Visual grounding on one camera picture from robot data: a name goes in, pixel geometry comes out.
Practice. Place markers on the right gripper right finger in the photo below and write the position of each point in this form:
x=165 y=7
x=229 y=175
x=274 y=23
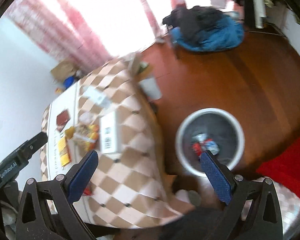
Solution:
x=219 y=176

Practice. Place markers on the checkered table cloth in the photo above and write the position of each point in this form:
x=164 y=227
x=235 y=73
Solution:
x=129 y=189

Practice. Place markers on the blue lidded jar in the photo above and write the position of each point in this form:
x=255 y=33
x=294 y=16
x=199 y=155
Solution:
x=68 y=82

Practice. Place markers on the yellow orange snack bag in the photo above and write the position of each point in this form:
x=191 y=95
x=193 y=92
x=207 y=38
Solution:
x=86 y=136

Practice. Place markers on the red cola can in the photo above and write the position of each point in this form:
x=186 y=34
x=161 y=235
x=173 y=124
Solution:
x=197 y=149

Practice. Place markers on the brown paper bag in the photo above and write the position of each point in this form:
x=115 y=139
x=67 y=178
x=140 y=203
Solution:
x=64 y=70

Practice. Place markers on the clear plastic wrapper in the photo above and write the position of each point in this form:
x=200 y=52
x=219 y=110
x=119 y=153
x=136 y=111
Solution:
x=86 y=118

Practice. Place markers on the blue black clothes pile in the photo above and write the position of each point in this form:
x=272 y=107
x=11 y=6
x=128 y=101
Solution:
x=203 y=29

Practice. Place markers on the red orange snack wrapper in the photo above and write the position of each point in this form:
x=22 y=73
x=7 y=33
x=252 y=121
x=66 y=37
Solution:
x=88 y=191

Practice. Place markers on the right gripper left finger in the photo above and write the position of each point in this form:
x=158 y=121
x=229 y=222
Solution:
x=79 y=175

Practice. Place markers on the yellow packet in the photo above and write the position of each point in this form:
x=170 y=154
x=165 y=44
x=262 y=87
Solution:
x=64 y=152

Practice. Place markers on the red cushion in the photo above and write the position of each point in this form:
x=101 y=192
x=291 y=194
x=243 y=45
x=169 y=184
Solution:
x=285 y=168

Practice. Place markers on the white barcode box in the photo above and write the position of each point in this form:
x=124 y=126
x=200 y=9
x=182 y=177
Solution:
x=110 y=133

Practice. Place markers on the white round trash bin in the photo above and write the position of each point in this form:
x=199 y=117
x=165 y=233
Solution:
x=214 y=129

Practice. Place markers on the dark red foil bag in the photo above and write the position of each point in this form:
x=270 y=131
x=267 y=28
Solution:
x=62 y=119

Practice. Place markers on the pink floral curtain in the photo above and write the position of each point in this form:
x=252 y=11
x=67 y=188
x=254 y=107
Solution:
x=91 y=32

